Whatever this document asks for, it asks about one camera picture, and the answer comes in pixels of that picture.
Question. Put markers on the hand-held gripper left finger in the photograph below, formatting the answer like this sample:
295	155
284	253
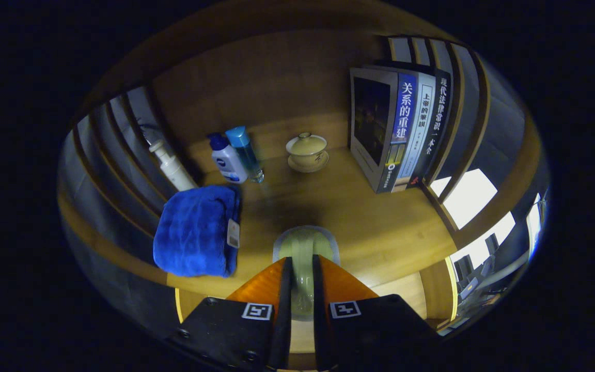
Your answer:
286	310

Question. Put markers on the wooden countertop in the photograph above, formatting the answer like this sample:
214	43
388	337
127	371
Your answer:
370	222

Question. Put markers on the white pump bottle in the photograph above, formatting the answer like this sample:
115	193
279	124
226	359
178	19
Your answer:
176	173

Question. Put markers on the thick blue spine book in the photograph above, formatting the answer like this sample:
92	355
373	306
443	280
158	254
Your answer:
403	113

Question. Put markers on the white bottle blue cap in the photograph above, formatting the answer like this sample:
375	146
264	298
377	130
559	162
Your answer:
229	163

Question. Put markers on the beige lidded tea cup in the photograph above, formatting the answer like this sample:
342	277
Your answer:
307	150

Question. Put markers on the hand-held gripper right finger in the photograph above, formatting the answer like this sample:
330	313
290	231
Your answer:
319	320

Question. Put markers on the clear teal bottle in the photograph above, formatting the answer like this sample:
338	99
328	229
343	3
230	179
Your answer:
248	155

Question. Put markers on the blue towel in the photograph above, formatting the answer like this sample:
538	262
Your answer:
194	232

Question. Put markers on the wooden cabinet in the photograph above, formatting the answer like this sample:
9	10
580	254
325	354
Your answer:
256	82

